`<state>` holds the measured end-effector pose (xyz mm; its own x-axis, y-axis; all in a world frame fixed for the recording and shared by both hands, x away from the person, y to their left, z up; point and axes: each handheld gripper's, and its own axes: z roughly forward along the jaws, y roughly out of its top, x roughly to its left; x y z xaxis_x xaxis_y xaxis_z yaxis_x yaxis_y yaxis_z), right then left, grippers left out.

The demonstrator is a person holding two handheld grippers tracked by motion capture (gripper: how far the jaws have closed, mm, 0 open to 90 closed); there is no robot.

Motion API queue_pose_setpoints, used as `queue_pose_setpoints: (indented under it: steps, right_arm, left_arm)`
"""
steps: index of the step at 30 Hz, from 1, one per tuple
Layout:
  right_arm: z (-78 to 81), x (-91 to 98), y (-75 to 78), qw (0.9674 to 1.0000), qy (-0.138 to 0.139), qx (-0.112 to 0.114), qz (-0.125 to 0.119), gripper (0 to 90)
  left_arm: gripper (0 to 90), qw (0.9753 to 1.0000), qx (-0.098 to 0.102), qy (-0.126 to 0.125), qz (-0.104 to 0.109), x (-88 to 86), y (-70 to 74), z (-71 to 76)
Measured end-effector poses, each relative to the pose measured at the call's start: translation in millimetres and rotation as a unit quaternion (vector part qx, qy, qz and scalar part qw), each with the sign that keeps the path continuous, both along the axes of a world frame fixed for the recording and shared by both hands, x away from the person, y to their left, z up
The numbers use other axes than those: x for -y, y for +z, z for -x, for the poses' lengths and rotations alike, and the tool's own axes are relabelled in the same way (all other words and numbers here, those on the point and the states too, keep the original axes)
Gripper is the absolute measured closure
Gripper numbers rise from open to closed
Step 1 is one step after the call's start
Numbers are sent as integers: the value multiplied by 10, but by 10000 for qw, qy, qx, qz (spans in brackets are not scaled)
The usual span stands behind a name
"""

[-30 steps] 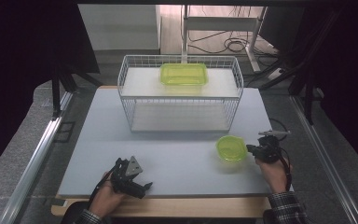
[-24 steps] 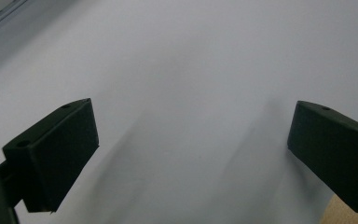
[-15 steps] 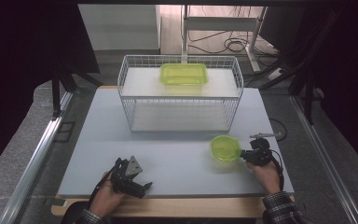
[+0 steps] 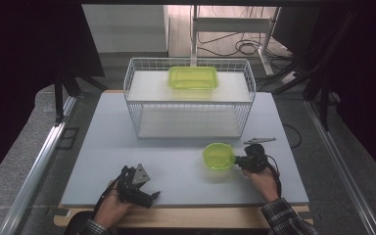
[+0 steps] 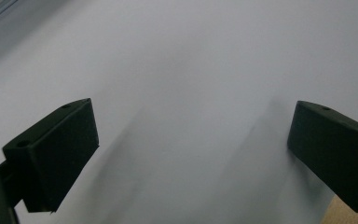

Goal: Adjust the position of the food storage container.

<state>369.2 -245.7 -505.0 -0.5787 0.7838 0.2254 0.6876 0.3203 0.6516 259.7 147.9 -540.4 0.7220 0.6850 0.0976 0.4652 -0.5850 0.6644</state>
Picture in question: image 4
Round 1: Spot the black metal stand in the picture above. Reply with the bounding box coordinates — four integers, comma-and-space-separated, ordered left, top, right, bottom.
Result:
53, 63, 110, 127
271, 9, 361, 132

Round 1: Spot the grey table board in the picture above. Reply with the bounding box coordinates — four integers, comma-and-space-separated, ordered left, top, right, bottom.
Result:
60, 91, 310, 209

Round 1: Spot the person's right hand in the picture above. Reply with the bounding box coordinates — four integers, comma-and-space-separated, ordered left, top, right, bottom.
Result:
240, 165, 281, 205

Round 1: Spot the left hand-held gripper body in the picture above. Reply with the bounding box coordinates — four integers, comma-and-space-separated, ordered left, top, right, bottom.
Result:
115, 163, 155, 210

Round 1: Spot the wooden table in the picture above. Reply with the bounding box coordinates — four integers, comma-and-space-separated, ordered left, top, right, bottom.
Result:
53, 89, 315, 230

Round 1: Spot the black looped floor cable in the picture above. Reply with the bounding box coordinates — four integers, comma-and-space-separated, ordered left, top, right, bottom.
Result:
282, 123, 304, 150

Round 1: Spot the dark curtain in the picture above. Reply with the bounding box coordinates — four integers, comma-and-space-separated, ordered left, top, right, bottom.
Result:
275, 0, 376, 185
0, 0, 106, 191

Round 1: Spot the round green plastic bowl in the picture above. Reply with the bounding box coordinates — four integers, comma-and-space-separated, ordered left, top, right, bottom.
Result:
202, 142, 238, 171

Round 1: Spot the black floor cables bundle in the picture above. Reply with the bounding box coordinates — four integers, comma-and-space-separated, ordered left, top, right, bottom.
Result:
196, 29, 296, 63

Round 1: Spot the white power strip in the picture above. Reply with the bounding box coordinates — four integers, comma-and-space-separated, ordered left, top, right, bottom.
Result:
280, 70, 300, 85

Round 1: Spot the person's left hand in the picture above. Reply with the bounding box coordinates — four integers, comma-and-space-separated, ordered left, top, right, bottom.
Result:
93, 179, 134, 230

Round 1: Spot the rectangular green plastic container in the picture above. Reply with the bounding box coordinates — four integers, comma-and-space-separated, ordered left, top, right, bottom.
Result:
166, 66, 220, 92

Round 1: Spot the white cabinet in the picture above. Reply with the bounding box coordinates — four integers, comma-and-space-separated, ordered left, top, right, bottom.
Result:
80, 4, 170, 59

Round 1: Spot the white wire two-tier rack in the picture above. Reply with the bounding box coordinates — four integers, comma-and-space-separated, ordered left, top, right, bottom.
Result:
122, 57, 258, 141

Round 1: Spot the aluminium rail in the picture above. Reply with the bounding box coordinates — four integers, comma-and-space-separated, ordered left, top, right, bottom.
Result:
305, 99, 376, 235
0, 95, 78, 235

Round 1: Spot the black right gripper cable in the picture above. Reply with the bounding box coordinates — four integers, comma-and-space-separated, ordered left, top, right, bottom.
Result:
263, 154, 283, 199

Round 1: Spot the white desk frame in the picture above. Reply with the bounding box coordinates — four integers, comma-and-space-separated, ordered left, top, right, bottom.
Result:
189, 4, 282, 78

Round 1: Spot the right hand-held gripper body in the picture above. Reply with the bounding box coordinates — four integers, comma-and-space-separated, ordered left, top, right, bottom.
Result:
241, 136, 278, 174

